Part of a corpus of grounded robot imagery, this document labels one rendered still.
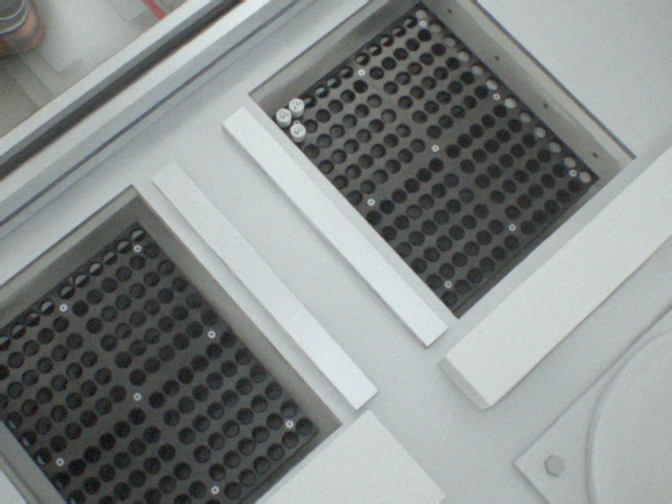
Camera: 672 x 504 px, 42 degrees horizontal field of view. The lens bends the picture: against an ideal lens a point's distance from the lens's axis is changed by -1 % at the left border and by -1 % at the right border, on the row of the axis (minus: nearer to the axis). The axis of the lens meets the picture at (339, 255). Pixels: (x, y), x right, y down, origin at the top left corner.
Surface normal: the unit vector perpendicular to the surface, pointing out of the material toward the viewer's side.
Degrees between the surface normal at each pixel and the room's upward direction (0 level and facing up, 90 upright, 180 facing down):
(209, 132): 0
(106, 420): 0
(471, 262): 0
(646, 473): 90
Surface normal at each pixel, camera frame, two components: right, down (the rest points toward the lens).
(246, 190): 0.05, -0.27
